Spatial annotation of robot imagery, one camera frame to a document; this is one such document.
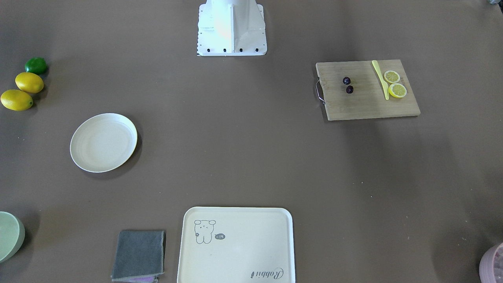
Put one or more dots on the bamboo cutting board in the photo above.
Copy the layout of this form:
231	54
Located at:
367	101

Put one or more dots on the green bowl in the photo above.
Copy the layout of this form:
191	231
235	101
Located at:
12	234

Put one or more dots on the yellow plastic knife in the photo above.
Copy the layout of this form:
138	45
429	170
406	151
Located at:
379	74

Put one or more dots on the lemon slice upper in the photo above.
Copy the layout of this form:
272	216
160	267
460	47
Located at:
391	77

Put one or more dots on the grey folded cloth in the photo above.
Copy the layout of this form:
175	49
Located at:
139	256

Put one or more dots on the cream rabbit tray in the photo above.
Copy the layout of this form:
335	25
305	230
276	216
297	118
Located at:
237	245

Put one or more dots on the green lime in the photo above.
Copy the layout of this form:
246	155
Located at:
36	65

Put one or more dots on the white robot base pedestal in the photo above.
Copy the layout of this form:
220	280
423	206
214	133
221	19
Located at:
231	28

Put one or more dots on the cream round plate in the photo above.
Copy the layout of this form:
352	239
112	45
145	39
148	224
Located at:
103	143

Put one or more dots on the pink ice bowl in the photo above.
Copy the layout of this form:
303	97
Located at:
491	265

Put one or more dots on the lemon slice lower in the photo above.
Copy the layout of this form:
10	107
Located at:
397	90

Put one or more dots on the yellow lemon outer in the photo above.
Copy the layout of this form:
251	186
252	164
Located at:
16	100

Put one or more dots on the lemon slice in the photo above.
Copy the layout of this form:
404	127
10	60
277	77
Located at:
391	77
397	90

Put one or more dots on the yellow lemon near lime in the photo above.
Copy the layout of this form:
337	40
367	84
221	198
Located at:
29	82

